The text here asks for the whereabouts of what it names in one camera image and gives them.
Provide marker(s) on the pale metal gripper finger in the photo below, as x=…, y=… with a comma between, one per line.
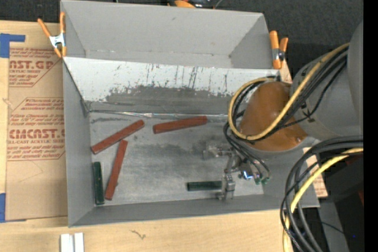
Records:
x=228, y=186
x=213, y=151

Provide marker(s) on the grey metal bin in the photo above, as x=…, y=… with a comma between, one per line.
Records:
x=165, y=153

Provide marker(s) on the brown cardboard board red print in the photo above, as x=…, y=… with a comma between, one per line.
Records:
x=32, y=180

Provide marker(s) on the red-brown flat block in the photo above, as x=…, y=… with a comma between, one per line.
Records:
x=116, y=169
x=117, y=137
x=180, y=124

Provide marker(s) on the dark green flat block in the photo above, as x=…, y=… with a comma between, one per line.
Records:
x=203, y=186
x=98, y=183

